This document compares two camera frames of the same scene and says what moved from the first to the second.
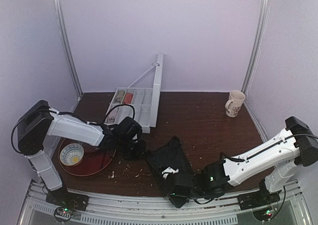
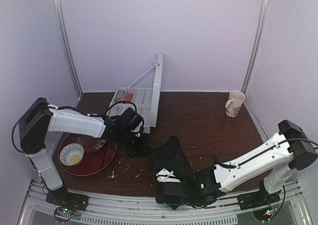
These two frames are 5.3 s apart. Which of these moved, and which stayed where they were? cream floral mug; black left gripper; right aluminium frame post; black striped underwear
Moved: black left gripper
Stayed: right aluminium frame post; cream floral mug; black striped underwear
